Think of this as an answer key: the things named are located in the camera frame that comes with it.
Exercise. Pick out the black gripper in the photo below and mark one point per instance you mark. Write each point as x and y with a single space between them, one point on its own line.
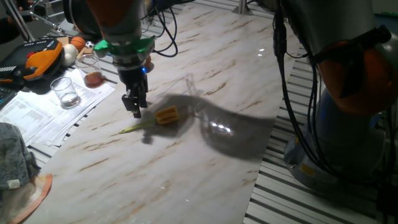
133 79

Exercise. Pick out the black-sleeved forearm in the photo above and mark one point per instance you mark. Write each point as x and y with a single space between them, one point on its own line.
7 31

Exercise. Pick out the glass cup with brown liquid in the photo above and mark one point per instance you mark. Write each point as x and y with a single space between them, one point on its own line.
93 79

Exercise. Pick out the empty clear glass cup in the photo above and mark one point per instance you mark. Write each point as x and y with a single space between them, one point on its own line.
66 96

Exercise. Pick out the small wooden block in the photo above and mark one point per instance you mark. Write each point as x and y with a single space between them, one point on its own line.
63 40
85 52

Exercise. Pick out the small soccer ball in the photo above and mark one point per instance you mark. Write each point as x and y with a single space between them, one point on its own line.
89 44

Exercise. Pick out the white ball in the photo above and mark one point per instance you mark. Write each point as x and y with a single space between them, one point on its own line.
70 54

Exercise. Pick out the small orange basketball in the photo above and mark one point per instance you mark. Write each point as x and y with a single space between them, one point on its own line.
78 43

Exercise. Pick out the marble pattern sheet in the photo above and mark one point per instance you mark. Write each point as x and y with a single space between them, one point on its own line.
186 180

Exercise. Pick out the black round spool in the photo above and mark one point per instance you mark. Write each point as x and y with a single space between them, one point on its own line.
77 15

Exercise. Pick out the orange black teach pendant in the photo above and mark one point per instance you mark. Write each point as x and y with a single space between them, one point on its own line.
40 59

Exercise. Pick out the printed white paper sheets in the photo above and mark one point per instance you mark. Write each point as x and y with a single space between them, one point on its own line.
31 118

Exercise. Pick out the black keyboard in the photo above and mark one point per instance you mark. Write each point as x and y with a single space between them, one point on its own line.
6 96

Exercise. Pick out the grey folded towel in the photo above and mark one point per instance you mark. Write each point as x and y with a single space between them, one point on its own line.
15 155

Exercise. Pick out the pink plate orange rim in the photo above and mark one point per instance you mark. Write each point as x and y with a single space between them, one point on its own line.
34 199

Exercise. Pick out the green bag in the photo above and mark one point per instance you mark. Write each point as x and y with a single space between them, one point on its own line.
390 14

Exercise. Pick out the aluminium frame post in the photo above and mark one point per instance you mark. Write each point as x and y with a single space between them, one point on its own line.
242 7
18 20

